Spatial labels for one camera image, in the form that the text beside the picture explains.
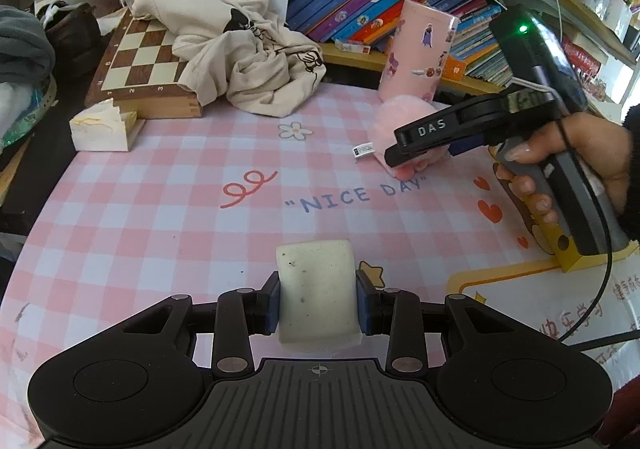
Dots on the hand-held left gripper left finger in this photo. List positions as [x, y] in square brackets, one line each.
[273, 306]

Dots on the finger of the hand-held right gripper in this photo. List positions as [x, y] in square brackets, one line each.
[430, 131]
[467, 145]

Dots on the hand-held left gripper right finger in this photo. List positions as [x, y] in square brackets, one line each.
[364, 309]

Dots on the pink plush toy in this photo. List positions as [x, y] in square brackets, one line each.
[395, 116]

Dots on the white charger block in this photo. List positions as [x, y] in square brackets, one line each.
[317, 294]

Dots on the yellow cardboard box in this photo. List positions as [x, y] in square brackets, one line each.
[567, 259]

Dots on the pink checked desktop mat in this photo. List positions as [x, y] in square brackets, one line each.
[150, 229]

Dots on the person's right hand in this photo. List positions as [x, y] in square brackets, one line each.
[600, 149]

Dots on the small orange box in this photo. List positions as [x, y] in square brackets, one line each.
[454, 67]

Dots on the pink sticker-covered cylinder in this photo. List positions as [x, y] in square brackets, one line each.
[415, 54]

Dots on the white pen cup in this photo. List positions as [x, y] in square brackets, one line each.
[617, 19]

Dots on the flat white card box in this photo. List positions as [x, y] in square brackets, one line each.
[352, 47]

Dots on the white writing mat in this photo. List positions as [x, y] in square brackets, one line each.
[500, 299]

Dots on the row of colourful books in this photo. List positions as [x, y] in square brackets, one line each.
[360, 4]

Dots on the beige cloth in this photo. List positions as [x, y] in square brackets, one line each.
[225, 54]

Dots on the white tissue block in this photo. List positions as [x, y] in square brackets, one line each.
[100, 134]

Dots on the wooden chessboard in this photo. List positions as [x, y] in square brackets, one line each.
[135, 69]

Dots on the person's red clothing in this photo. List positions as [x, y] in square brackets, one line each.
[625, 409]

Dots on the iridescent plastic bag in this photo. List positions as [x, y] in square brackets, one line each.
[20, 114]

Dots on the black bag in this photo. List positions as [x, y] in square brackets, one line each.
[75, 29]

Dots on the grey blanket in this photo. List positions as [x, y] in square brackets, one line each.
[25, 44]

